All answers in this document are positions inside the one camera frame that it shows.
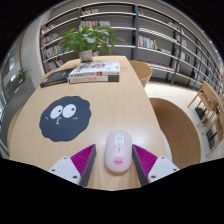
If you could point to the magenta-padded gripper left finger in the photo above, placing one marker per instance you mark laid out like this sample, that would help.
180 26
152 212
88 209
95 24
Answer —
66 168

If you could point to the pink computer mouse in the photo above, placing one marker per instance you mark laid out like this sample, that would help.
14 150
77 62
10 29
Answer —
118 153

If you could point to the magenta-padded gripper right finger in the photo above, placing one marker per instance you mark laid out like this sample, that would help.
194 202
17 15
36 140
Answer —
161 168

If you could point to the small green floor plant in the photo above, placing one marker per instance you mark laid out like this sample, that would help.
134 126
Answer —
22 75

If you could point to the white book with orange spine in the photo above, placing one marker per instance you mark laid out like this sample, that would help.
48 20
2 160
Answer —
91 79

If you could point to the green potted plant white pot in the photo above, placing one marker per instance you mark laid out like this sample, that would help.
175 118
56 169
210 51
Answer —
88 38

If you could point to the grey shelf unit with books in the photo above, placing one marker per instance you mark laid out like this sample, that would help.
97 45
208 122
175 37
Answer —
150 30

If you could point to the dark cartoon-face mouse pad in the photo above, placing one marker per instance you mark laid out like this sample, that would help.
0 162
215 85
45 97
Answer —
66 123

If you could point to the round-backed wooden chair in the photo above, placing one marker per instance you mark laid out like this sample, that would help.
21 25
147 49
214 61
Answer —
11 128
176 130
141 70

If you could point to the black book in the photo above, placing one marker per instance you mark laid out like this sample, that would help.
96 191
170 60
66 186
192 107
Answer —
55 78

